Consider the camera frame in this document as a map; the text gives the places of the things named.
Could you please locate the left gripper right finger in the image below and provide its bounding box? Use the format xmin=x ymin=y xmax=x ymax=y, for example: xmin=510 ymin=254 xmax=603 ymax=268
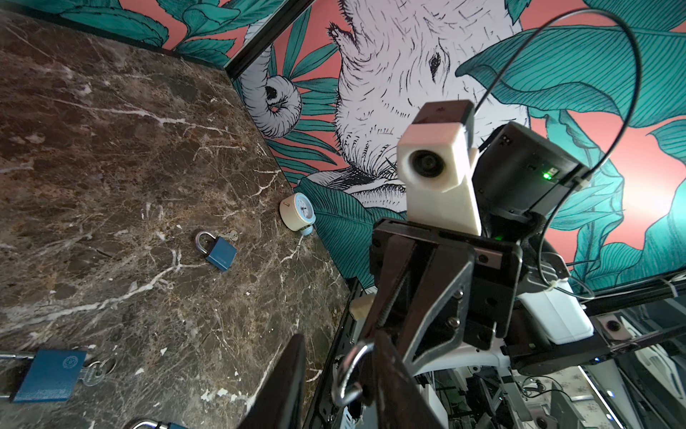
xmin=373 ymin=331 xmax=442 ymax=429

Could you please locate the large blue padlock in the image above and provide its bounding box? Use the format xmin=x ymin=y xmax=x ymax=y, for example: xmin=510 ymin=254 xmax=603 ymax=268
xmin=194 ymin=231 xmax=238 ymax=272

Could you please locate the small round clock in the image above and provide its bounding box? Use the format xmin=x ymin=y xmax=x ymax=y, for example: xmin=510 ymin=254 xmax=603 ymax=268
xmin=279 ymin=192 xmax=316 ymax=236

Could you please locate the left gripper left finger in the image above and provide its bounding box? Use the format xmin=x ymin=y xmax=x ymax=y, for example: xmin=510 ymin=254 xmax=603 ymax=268
xmin=239 ymin=334 xmax=305 ymax=429

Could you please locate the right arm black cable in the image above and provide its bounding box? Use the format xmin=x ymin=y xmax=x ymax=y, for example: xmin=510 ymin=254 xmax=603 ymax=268
xmin=473 ymin=7 xmax=643 ymax=301

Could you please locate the black padlock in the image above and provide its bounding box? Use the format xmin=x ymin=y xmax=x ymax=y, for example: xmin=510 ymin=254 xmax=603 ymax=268
xmin=330 ymin=340 xmax=375 ymax=409

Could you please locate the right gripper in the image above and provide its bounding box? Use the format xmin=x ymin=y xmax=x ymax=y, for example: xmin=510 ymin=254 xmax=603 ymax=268
xmin=358 ymin=218 xmax=523 ymax=370

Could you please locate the blue padlock near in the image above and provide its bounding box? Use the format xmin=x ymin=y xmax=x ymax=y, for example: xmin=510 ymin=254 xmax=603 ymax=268
xmin=125 ymin=419 xmax=187 ymax=429

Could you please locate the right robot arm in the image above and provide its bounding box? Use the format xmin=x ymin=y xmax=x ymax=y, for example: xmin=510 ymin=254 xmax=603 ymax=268
xmin=361 ymin=123 xmax=607 ymax=375

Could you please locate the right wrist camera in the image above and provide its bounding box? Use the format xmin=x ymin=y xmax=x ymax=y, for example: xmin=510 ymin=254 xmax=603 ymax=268
xmin=397 ymin=100 xmax=482 ymax=236

